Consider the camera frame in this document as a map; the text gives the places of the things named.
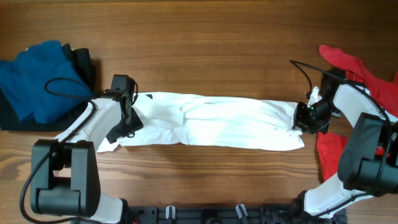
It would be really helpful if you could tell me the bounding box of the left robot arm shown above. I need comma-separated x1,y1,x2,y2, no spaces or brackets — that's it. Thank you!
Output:
19,75,144,223

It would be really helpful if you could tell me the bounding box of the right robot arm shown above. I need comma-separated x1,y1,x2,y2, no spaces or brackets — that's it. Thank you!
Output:
289,70,397,223

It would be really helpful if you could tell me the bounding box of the red t-shirt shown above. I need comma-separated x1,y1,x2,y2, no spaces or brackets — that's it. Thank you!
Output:
316,45,397,181

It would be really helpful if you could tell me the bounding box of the black folded garment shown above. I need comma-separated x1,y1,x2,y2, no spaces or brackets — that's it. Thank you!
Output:
1,44,96,132

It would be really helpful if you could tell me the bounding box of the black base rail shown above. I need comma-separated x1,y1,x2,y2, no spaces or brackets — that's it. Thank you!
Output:
129,204,348,224

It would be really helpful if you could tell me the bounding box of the blue folded shirt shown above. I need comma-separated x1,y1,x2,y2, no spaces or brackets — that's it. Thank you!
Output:
1,40,92,124

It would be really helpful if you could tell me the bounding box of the white t-shirt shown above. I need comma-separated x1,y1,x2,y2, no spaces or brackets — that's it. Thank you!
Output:
98,92,304,152

